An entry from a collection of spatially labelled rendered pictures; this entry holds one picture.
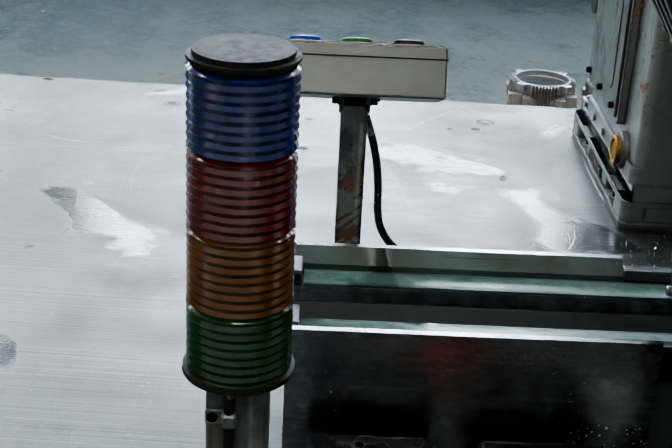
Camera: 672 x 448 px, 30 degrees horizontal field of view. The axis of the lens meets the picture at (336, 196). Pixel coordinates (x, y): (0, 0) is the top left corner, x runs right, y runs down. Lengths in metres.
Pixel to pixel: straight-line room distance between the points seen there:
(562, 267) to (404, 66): 0.24
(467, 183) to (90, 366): 0.63
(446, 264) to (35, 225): 0.55
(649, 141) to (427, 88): 0.38
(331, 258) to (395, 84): 0.19
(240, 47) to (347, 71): 0.54
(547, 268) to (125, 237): 0.53
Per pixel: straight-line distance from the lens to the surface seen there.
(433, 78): 1.19
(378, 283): 1.07
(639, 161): 1.49
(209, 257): 0.66
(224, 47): 0.65
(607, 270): 1.12
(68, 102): 1.87
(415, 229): 1.47
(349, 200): 1.24
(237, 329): 0.68
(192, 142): 0.65
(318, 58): 1.18
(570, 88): 3.60
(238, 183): 0.64
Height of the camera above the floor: 1.40
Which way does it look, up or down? 23 degrees down
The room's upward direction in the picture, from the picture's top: 3 degrees clockwise
